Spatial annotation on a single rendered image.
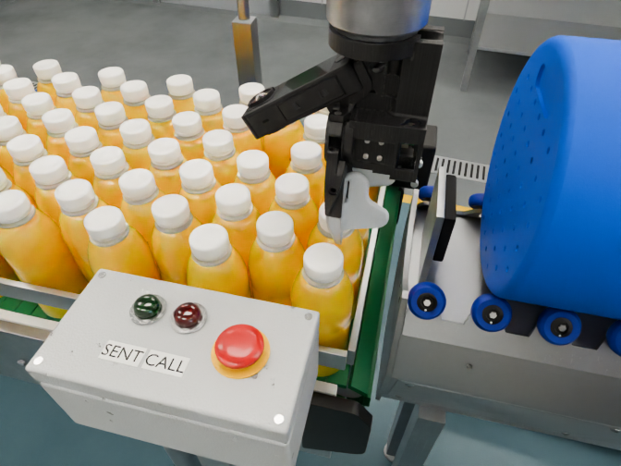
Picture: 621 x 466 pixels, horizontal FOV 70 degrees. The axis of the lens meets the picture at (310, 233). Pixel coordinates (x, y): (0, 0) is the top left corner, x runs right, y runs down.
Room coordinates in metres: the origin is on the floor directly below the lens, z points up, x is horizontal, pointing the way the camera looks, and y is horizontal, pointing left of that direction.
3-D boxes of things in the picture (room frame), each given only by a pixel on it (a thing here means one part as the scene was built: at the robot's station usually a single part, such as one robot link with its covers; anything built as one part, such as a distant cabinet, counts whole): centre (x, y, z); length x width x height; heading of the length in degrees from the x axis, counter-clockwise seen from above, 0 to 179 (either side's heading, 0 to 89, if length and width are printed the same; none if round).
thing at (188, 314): (0.20, 0.10, 1.11); 0.02 x 0.02 x 0.01
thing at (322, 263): (0.28, -0.01, 1.07); 0.04 x 0.04 x 0.02
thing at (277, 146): (0.58, 0.04, 0.98); 0.07 x 0.07 x 0.17
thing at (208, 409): (0.18, 0.10, 1.05); 0.20 x 0.10 x 0.10; 77
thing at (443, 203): (0.42, -0.17, 0.99); 0.10 x 0.02 x 0.12; 167
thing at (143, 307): (0.21, 0.13, 1.11); 0.02 x 0.02 x 0.01
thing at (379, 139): (0.34, -0.06, 1.21); 0.09 x 0.08 x 0.12; 76
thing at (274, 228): (0.33, 0.04, 1.07); 0.04 x 0.04 x 0.02
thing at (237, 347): (0.17, 0.05, 1.11); 0.04 x 0.04 x 0.01
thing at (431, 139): (0.62, -0.17, 0.95); 0.10 x 0.07 x 0.10; 167
